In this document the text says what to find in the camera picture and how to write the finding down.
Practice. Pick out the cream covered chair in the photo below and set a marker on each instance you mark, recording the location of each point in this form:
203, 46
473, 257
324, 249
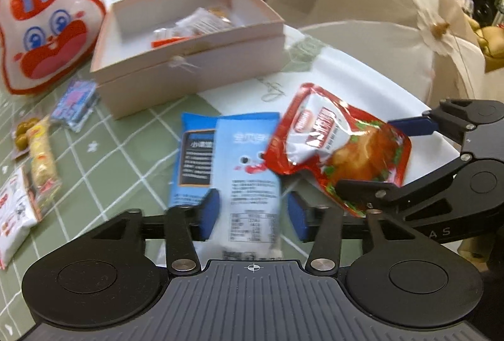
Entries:
366, 57

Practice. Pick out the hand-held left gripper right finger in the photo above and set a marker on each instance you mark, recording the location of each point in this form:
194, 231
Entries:
296, 217

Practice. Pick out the red snack pouch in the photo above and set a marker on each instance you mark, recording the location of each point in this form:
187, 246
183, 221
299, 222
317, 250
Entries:
334, 136

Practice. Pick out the blue purple candy packet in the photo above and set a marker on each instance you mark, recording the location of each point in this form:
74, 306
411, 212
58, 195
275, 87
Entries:
76, 105

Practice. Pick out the small white snack packet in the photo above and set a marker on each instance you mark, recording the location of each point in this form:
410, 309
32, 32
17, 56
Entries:
13, 219

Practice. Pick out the green olives vacuum pack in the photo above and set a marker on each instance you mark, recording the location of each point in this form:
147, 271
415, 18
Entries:
23, 136

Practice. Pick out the clear red snack packet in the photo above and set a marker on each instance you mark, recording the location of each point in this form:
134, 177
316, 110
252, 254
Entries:
197, 24

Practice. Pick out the white red rabbit bag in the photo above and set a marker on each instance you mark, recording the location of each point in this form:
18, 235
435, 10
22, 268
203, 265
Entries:
43, 30

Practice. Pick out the pink cardboard box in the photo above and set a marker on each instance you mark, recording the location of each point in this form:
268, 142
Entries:
197, 65

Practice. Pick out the light blue snack packet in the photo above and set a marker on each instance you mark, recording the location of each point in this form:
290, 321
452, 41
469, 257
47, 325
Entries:
244, 175

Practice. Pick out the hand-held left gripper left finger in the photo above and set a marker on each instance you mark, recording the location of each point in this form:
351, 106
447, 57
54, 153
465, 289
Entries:
208, 215

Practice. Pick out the yellow clear cracker packet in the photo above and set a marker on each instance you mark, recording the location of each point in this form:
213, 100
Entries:
41, 160

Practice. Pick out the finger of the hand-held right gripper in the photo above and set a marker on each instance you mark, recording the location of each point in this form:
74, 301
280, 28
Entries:
366, 193
468, 120

